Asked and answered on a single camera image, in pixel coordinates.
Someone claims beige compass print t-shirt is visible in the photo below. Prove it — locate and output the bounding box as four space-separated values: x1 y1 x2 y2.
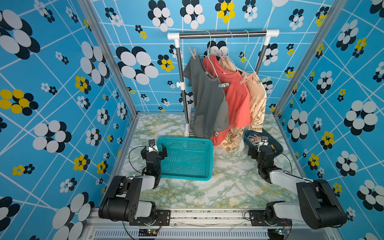
218 55 268 154

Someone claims dark grey garment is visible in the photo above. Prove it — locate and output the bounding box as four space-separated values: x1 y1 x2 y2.
183 56 230 139

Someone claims mint green clothespin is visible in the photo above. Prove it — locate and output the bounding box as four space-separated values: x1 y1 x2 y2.
257 77 271 84

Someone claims mint green wire hanger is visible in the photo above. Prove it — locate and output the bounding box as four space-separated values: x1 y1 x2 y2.
239 29 259 74

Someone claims blue wire hanger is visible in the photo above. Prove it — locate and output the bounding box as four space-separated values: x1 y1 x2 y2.
223 31 239 72

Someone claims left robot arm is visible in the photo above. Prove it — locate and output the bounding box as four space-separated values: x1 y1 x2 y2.
98 140 168 225

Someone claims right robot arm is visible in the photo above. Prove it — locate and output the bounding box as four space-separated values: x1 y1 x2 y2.
249 145 347 230

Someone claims pile of coloured clothespins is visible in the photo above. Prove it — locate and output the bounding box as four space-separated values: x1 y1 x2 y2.
244 133 275 149

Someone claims dark grey clothespin tray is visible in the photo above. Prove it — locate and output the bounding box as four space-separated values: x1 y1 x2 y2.
243 129 284 158

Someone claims teal laundry basket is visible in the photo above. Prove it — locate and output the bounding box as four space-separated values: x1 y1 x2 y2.
157 137 214 181

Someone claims metal clothes rack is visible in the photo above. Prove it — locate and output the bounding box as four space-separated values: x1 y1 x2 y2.
167 29 280 145

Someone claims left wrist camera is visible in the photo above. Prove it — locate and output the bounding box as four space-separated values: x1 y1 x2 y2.
148 139 159 152

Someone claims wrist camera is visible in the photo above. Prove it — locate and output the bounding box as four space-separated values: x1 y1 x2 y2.
148 139 159 152
259 136 269 147

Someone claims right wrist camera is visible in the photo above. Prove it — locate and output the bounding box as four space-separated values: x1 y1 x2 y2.
259 136 269 147

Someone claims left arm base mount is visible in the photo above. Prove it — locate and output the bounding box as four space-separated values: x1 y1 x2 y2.
130 210 171 227

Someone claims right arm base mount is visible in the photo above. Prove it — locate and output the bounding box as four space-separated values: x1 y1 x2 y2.
244 210 292 227

